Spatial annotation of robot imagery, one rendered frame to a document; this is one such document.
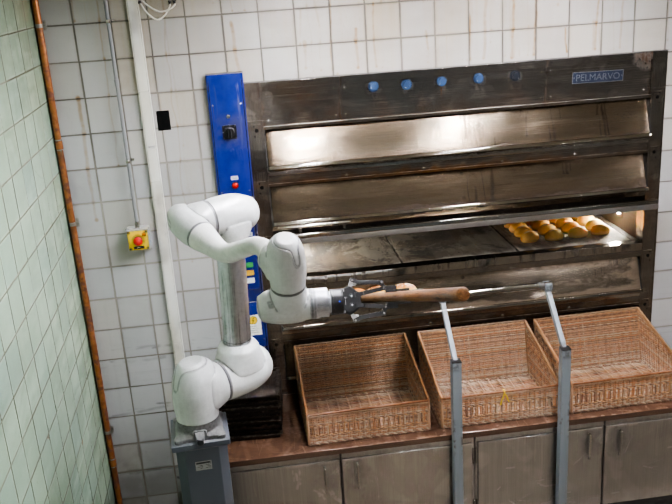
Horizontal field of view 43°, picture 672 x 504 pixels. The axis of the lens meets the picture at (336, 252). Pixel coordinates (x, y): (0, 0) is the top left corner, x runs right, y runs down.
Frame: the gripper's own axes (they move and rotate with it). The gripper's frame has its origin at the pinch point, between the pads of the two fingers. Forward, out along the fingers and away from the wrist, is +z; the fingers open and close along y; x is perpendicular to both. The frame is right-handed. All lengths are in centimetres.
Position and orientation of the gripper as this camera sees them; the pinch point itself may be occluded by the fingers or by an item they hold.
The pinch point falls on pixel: (397, 296)
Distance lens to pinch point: 249.9
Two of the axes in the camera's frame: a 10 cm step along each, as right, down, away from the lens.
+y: 0.9, 10.0, -0.4
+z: 9.9, -0.8, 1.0
